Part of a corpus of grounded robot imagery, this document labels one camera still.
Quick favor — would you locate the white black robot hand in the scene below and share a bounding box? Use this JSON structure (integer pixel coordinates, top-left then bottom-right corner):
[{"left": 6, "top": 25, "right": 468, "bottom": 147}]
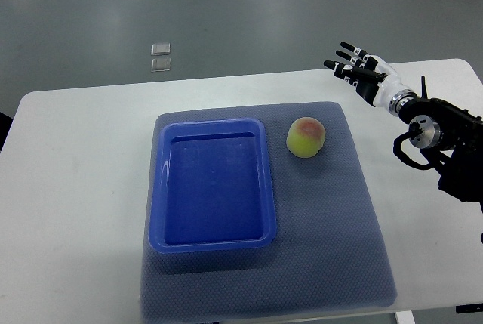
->
[{"left": 324, "top": 42, "right": 416, "bottom": 116}]

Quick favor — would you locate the green red peach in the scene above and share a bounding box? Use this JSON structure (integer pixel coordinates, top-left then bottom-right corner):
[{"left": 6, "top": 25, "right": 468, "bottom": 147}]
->
[{"left": 286, "top": 117, "right": 326, "bottom": 159}]

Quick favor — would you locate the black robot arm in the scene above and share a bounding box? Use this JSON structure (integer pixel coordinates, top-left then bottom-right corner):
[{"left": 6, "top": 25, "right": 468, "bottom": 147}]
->
[{"left": 389, "top": 76, "right": 482, "bottom": 204}]

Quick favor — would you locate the upper floor socket plate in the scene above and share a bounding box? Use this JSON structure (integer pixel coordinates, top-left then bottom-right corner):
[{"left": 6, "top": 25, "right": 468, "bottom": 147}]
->
[{"left": 151, "top": 42, "right": 171, "bottom": 56}]

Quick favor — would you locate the floor socket plate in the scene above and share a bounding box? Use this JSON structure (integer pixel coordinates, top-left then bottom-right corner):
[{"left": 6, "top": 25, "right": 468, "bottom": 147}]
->
[
  {"left": 151, "top": 57, "right": 171, "bottom": 73},
  {"left": 151, "top": 42, "right": 171, "bottom": 56}
]

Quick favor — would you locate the lower floor socket plate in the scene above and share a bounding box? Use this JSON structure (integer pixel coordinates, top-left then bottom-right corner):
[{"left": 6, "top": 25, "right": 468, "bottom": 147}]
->
[{"left": 151, "top": 57, "right": 171, "bottom": 73}]

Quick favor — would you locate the grey blue textured mat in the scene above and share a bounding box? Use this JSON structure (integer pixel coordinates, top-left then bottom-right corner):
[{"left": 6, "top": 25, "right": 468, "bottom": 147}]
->
[{"left": 140, "top": 102, "right": 397, "bottom": 323}]

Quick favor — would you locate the blue plastic tray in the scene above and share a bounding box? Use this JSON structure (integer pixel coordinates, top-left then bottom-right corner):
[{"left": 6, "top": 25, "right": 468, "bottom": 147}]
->
[{"left": 147, "top": 118, "right": 277, "bottom": 254}]

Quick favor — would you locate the white table leg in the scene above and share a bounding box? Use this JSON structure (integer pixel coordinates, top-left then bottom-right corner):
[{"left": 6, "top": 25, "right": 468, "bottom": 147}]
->
[{"left": 394, "top": 310, "right": 416, "bottom": 324}]

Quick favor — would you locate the black object at table edge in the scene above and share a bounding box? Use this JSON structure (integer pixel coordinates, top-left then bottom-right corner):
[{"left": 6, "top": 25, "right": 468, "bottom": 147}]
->
[{"left": 455, "top": 303, "right": 483, "bottom": 314}]

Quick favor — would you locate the black cable loop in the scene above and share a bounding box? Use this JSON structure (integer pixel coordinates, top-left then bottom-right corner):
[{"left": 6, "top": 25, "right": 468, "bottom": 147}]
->
[{"left": 392, "top": 131, "right": 442, "bottom": 170}]

